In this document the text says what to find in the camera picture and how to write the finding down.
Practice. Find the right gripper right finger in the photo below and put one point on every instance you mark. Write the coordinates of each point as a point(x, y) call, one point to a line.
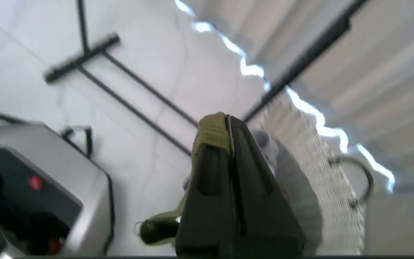
point(264, 216)

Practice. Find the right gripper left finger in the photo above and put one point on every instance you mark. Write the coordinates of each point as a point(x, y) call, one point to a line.
point(210, 201)

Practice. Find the green printed garment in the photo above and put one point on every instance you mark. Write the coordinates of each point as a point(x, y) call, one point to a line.
point(212, 131)

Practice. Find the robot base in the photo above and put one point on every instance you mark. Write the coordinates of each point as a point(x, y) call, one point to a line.
point(67, 169)

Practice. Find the white laundry basket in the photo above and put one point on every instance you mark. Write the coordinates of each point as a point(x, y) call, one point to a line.
point(336, 201)

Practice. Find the black clothes rack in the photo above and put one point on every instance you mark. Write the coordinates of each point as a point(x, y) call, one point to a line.
point(85, 57)

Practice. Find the white curtain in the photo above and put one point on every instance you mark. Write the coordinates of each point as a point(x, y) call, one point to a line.
point(390, 72)

